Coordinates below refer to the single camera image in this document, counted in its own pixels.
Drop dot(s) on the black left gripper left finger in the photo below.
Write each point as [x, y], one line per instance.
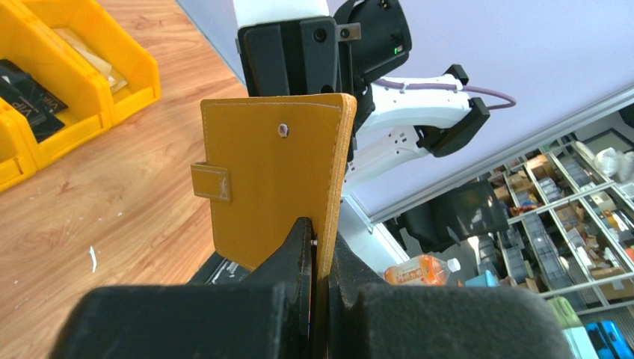
[266, 315]

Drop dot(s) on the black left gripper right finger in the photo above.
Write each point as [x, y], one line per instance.
[370, 318]

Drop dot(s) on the yellow leather card holder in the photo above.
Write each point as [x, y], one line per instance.
[273, 174]

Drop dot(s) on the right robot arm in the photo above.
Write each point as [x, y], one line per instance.
[292, 48]

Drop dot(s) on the tan card holder in bin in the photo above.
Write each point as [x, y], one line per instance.
[114, 78]

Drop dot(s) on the orange drink bottle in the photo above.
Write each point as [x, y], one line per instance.
[423, 270]

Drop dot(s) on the metal storage shelf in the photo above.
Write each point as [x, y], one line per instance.
[570, 228]

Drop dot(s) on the right yellow bin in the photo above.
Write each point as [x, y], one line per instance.
[109, 40]

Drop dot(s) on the middle yellow bin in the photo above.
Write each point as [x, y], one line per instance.
[74, 93]

